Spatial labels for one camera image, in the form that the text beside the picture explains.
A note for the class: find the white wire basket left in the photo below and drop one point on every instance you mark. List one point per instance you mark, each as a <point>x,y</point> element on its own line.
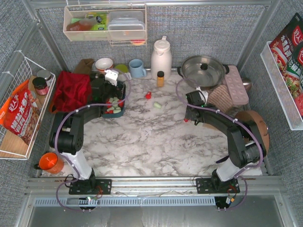
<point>12,146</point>

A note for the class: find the cream wall shelf basket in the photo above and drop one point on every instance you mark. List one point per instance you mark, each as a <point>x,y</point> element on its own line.
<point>89,22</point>

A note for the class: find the round wooden board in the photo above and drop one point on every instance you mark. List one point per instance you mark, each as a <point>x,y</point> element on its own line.
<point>262,126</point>

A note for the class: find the blue mug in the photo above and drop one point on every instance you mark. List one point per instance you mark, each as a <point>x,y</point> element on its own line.
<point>137,69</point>

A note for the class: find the dark lid jar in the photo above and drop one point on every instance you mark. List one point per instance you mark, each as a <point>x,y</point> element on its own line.
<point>40,86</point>

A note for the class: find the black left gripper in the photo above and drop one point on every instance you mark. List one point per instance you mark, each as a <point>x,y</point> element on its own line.
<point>110,92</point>

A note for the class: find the brown paper bag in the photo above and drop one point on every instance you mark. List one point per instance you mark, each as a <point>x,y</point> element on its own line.
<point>84,66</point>

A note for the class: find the pink egg tray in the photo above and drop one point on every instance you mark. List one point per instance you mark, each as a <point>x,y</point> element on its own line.
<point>235,86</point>

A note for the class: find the white thermos jug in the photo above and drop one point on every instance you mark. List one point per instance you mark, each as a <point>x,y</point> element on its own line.
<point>161,58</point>

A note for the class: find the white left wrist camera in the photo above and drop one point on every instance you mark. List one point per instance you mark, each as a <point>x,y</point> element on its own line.
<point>111,76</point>

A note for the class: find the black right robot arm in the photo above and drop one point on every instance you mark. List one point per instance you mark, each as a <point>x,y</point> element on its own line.
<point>246,143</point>

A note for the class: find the red snack bag left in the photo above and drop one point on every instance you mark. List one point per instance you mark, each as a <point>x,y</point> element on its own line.
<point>18,115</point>

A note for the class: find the steel lid jar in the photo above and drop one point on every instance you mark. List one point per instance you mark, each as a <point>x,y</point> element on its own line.
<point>46,75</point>

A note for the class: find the clear plastic food container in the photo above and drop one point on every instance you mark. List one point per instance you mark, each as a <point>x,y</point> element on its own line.
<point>126,25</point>

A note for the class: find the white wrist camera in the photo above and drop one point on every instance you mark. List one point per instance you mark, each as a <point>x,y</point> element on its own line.
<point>111,76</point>
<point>203,94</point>

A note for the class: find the steel pot with lid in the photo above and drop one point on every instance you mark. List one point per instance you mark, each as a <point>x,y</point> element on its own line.
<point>203,71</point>

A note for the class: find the orange spice bottle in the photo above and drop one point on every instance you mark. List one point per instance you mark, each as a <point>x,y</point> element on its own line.
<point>160,79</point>

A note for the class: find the white striped bowl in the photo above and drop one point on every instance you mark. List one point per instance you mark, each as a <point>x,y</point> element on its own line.
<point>103,64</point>

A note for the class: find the teal storage basket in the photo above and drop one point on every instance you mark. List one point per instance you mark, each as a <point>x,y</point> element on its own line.
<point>115,107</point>

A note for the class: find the striped pink cloth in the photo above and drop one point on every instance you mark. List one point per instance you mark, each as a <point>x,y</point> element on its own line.
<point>221,99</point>

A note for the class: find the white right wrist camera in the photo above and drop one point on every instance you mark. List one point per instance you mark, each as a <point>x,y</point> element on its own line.
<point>203,94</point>

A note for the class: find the red cloth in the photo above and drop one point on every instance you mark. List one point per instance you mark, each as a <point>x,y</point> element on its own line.
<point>72,91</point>

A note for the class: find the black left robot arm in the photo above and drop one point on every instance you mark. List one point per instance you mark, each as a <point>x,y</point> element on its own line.
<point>67,136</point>

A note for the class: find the steel ladle bowl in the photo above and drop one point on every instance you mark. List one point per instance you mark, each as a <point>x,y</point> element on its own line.
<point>247,84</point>

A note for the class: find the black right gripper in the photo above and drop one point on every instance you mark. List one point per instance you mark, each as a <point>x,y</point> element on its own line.
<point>189,116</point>

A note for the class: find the green lidded cup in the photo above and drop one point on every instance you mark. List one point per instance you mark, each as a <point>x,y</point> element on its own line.
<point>123,72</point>

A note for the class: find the red seasoning packets right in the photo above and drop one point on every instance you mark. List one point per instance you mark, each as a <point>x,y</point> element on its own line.
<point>287,50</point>

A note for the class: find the orange cup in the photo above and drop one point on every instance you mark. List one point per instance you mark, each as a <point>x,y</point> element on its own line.
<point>50,162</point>

